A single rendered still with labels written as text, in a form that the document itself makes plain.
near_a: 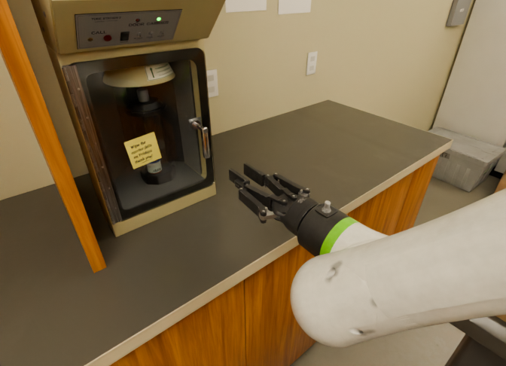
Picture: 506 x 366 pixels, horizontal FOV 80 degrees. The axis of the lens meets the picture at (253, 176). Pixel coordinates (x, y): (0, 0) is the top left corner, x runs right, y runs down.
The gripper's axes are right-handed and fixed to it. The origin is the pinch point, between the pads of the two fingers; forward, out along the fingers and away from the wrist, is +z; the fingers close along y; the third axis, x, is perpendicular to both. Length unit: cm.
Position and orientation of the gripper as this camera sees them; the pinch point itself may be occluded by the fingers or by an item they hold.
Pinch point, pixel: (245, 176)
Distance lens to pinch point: 69.8
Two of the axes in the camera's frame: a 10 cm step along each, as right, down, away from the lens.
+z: -6.2, -4.2, 6.6
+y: -7.8, 3.3, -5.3
